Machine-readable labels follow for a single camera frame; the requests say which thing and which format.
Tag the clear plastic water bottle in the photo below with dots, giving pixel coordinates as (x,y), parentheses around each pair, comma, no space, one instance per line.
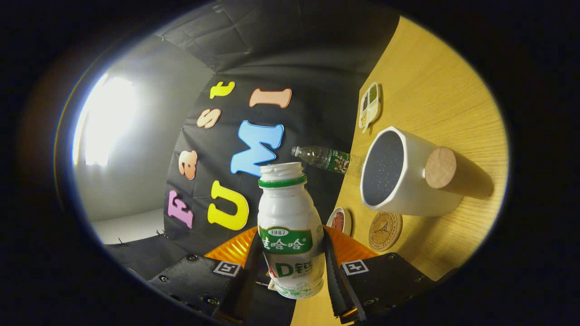
(326,157)

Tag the red meat strip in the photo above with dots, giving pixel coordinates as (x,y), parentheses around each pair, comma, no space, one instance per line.
(337,222)

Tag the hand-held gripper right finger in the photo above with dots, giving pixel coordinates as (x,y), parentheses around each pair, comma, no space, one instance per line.
(335,280)

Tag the wooden table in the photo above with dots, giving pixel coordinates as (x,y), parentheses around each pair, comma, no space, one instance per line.
(435,90)

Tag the white juice bottle green label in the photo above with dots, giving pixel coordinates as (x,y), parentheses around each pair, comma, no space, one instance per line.
(290,208)

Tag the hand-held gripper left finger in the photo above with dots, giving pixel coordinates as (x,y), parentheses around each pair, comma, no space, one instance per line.
(244,290)

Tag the round cork coaster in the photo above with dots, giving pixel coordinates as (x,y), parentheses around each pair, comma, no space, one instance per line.
(385,231)

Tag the white divided bean tray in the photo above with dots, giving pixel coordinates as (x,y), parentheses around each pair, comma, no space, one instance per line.
(375,111)

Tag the beige round plate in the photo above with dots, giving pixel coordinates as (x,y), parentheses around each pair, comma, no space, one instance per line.
(347,222)

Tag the black backdrop cloth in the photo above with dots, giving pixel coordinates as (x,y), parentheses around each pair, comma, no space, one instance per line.
(317,68)

